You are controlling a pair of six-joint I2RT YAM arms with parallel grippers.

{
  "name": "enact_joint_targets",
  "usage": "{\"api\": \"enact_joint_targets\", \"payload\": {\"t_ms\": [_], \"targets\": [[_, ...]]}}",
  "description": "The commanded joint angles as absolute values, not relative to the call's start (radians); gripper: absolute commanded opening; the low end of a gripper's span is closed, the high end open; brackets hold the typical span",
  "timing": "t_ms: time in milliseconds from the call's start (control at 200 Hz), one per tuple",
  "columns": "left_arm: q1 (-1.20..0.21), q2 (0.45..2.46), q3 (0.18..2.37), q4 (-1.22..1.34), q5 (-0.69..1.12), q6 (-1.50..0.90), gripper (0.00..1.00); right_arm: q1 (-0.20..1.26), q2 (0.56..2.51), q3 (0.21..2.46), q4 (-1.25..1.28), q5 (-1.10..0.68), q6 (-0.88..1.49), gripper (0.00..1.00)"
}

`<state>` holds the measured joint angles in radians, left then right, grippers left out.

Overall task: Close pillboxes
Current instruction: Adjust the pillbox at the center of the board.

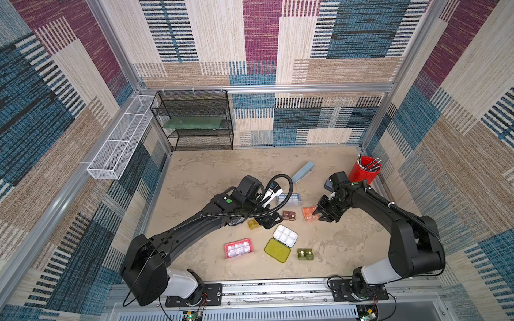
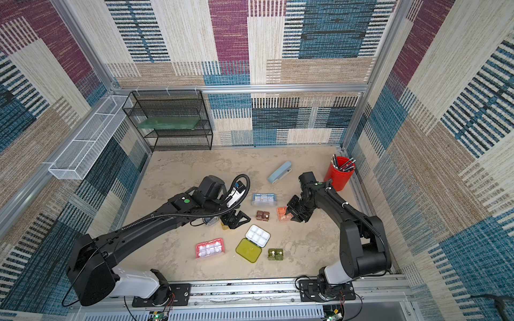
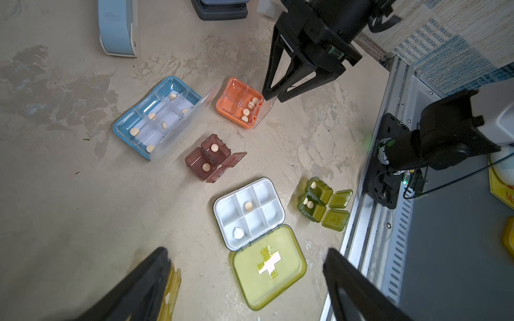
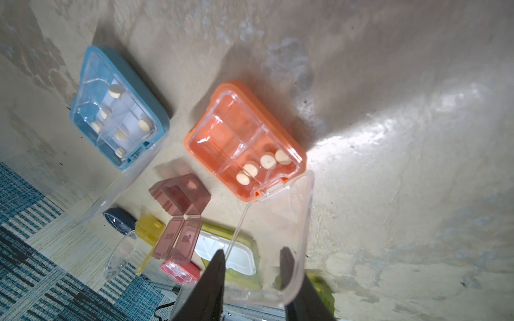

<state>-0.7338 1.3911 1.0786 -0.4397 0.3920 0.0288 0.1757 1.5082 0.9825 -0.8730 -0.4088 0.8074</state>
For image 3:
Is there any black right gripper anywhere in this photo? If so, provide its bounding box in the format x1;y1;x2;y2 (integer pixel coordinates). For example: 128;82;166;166
262;1;363;102

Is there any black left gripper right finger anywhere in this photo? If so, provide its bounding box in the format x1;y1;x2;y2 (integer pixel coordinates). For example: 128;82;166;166
323;248;411;320

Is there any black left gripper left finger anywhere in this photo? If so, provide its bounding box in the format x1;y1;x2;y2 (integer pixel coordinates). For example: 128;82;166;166
75;247;171;320

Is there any orange pillbox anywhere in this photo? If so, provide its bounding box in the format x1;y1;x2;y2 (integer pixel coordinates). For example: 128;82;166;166
216;77;276;129

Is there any blue six-compartment pillbox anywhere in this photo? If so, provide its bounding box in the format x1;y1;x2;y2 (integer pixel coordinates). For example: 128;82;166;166
112;76;220;161

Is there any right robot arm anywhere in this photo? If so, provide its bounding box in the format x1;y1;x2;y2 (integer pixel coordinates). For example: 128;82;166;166
262;1;513;209

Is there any yellow two-compartment pillbox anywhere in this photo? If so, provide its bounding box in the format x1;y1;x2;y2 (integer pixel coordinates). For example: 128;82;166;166
157;265;182;321

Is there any white pillbox with green lid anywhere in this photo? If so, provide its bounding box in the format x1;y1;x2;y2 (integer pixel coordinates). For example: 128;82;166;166
213;177;307;311

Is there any small green two-compartment pillbox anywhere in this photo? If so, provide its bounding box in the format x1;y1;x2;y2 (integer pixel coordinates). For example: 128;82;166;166
297;177;353;231

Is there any maroon two-compartment pillbox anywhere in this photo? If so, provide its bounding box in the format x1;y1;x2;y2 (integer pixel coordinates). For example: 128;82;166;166
185;134;247;183

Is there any light blue stapler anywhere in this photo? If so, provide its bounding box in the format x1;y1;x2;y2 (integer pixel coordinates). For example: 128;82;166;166
98;0;139;58

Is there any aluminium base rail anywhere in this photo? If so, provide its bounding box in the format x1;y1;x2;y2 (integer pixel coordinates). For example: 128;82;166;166
339;56;444;304

